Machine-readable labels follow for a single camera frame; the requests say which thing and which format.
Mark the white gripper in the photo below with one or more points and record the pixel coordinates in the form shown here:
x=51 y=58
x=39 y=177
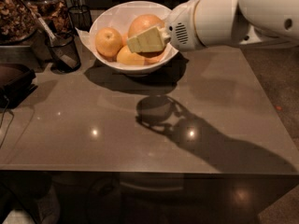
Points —
x=180 y=27

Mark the orange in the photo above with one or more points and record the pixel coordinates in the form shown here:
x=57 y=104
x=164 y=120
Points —
x=144 y=22
x=125 y=56
x=152 y=57
x=108 y=42

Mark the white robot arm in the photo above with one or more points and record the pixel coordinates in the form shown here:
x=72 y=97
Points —
x=198 y=24

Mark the white ceramic bowl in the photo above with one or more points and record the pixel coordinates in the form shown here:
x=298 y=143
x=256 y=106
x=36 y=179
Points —
x=120 y=17

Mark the white paper liner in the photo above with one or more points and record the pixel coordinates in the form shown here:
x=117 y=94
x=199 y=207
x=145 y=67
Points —
x=82 y=36

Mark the black mesh cup rear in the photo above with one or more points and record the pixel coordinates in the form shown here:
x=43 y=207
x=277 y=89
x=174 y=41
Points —
x=80 y=17

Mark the black mesh cup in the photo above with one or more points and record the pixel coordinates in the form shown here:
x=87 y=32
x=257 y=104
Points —
x=65 y=35
x=80 y=17

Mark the black mesh cup front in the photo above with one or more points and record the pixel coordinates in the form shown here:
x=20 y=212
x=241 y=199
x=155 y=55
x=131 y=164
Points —
x=65 y=35

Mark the rear glass snack jar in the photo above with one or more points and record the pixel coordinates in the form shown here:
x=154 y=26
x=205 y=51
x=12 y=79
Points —
x=52 y=10

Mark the large glass snack jar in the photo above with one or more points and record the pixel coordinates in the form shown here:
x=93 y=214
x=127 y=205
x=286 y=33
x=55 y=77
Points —
x=16 y=22

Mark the black device on left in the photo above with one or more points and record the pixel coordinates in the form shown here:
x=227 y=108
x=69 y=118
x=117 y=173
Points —
x=16 y=83

